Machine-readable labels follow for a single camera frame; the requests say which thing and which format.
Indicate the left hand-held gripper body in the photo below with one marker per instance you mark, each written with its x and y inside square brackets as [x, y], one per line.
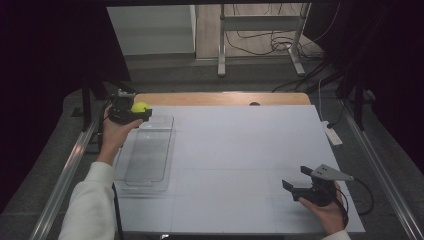
[121, 111]

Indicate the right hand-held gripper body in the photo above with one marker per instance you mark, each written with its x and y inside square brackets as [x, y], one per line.
[321, 191]

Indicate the yellow tennis ball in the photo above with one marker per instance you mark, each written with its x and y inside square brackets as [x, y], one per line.
[140, 106]

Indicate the clear plastic tray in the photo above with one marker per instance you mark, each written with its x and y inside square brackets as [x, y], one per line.
[150, 156]

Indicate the person's left hand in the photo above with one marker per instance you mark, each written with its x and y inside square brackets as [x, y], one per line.
[113, 136]

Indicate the person's right hand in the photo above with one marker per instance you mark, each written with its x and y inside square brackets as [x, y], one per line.
[330, 216]

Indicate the black stand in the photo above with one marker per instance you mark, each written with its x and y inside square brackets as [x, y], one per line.
[87, 100]
[358, 103]

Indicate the white power strip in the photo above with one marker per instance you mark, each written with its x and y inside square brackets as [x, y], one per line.
[332, 134]

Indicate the white board sheet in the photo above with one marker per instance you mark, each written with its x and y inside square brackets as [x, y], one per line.
[240, 186]

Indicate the wooden table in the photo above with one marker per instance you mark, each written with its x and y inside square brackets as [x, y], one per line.
[200, 99]

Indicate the dark curtain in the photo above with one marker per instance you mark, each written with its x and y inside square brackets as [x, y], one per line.
[383, 60]
[43, 83]

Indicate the white cabinet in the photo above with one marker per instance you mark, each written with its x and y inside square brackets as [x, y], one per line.
[150, 30]

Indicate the black floor frame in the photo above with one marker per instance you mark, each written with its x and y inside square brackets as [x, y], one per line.
[93, 146]

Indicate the aluminium rail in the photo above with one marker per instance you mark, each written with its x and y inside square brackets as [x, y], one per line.
[383, 173]
[63, 180]

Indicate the grey metal desk frame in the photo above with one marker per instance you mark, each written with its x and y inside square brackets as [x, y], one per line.
[260, 23]

